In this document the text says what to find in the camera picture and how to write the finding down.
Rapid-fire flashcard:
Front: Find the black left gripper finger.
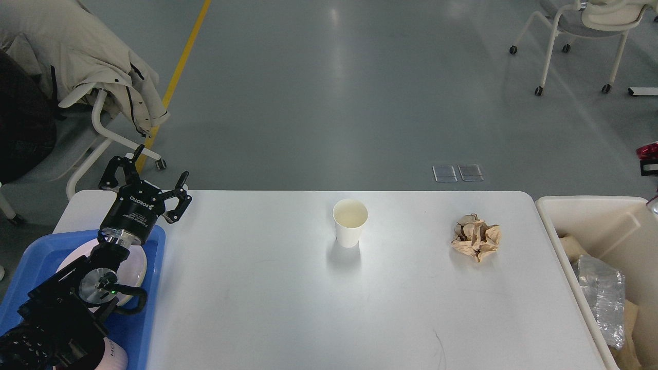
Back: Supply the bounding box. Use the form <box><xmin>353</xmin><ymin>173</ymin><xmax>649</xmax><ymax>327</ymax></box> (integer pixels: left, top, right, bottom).
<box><xmin>98</xmin><ymin>144</ymin><xmax>145</xmax><ymax>192</ymax></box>
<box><xmin>154</xmin><ymin>171</ymin><xmax>192</xmax><ymax>224</ymax></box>

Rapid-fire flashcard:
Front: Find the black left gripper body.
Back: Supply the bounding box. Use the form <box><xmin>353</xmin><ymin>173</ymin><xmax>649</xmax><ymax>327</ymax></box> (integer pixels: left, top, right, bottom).
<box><xmin>100</xmin><ymin>181</ymin><xmax>165</xmax><ymax>245</ymax></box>

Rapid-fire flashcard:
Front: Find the red foil glass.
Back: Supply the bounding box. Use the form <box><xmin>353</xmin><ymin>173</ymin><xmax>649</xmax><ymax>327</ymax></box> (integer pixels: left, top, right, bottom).
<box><xmin>635</xmin><ymin>141</ymin><xmax>657</xmax><ymax>215</ymax></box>

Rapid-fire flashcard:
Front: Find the pink plate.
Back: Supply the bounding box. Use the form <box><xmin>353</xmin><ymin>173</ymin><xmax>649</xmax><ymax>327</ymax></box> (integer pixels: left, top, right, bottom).
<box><xmin>56</xmin><ymin>239</ymin><xmax>147</xmax><ymax>287</ymax></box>

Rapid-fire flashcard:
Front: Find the aluminium foil tray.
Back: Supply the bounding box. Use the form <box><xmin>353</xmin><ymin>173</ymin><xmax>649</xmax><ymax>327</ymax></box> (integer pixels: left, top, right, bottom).
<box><xmin>573</xmin><ymin>255</ymin><xmax>625</xmax><ymax>350</ymax></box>

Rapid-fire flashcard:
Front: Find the white paper cup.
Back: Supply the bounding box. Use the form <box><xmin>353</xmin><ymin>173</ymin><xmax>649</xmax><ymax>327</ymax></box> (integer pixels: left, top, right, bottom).
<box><xmin>332</xmin><ymin>199</ymin><xmax>369</xmax><ymax>248</ymax></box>

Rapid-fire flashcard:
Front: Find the brown paper ball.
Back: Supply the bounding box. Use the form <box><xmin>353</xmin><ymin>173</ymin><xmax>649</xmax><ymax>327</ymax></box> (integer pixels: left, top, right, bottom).
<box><xmin>451</xmin><ymin>214</ymin><xmax>502</xmax><ymax>263</ymax></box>

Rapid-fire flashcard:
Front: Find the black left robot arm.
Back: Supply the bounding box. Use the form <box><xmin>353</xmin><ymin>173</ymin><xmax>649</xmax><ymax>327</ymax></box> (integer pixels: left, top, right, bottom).
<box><xmin>2</xmin><ymin>145</ymin><xmax>192</xmax><ymax>369</ymax></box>

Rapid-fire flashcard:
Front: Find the white office chair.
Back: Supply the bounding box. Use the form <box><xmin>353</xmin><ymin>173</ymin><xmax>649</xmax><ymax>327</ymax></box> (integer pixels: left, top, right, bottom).
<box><xmin>9</xmin><ymin>83</ymin><xmax>138</xmax><ymax>199</ymax></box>

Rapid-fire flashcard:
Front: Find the cream plastic bin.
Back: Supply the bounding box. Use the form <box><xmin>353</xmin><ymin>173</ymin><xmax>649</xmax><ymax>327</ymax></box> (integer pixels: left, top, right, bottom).
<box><xmin>536</xmin><ymin>196</ymin><xmax>657</xmax><ymax>369</ymax></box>

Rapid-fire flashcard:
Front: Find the white table leg base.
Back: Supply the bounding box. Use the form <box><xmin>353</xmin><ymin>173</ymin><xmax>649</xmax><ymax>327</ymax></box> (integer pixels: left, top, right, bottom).
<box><xmin>627</xmin><ymin>87</ymin><xmax>658</xmax><ymax>98</ymax></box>

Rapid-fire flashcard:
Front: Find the person in dark clothes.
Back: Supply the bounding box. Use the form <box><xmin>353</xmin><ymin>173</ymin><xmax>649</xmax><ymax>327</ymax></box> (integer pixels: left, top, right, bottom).
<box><xmin>1</xmin><ymin>51</ymin><xmax>57</xmax><ymax>184</ymax></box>

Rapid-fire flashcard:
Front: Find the blue plastic tray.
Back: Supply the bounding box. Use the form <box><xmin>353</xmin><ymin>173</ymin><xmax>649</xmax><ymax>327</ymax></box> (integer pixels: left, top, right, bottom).
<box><xmin>1</xmin><ymin>226</ymin><xmax>166</xmax><ymax>369</ymax></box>

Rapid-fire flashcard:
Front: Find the beige jacket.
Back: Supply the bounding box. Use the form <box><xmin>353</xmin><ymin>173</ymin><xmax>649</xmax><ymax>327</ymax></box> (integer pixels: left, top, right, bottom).
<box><xmin>1</xmin><ymin>1</ymin><xmax>170</xmax><ymax>135</ymax></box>

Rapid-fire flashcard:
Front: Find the white chair with castors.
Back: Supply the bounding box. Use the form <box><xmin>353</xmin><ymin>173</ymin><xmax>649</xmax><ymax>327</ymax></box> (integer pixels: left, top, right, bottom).
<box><xmin>508</xmin><ymin>1</ymin><xmax>656</xmax><ymax>96</ymax></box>

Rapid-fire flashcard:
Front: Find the clear floor plate right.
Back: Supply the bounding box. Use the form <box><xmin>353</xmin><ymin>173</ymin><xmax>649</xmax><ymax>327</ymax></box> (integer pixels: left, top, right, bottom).
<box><xmin>458</xmin><ymin>164</ymin><xmax>484</xmax><ymax>182</ymax></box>

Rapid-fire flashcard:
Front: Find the clear floor plate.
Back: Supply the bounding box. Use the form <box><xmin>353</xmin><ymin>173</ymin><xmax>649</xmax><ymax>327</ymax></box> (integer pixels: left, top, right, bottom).
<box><xmin>458</xmin><ymin>164</ymin><xmax>484</xmax><ymax>182</ymax></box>
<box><xmin>432</xmin><ymin>165</ymin><xmax>459</xmax><ymax>183</ymax></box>

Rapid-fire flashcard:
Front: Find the clear floor plate left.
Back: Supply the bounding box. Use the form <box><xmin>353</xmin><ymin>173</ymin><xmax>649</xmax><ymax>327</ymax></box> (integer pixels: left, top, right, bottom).
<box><xmin>432</xmin><ymin>165</ymin><xmax>459</xmax><ymax>183</ymax></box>

